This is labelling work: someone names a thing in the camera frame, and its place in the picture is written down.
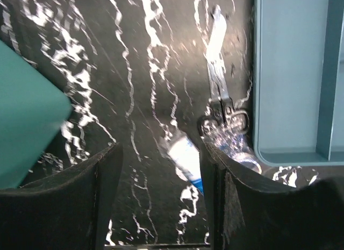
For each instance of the small scissors white sheath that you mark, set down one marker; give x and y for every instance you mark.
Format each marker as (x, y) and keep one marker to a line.
(222, 113)

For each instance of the teal plastic medicine box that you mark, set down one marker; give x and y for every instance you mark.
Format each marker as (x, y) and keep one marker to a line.
(32, 111)

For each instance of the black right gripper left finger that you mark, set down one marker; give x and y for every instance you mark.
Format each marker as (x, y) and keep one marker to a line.
(68, 210)

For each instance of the white bottle blue label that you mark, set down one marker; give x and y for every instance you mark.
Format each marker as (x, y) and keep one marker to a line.
(183, 153)

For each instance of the clear bag small items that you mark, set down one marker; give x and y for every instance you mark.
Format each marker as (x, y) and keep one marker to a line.
(231, 140)

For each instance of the dark teal tray insert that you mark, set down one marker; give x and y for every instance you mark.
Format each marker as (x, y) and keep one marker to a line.
(298, 82)

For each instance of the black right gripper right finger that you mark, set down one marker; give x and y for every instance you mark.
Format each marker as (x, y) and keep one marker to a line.
(246, 210)

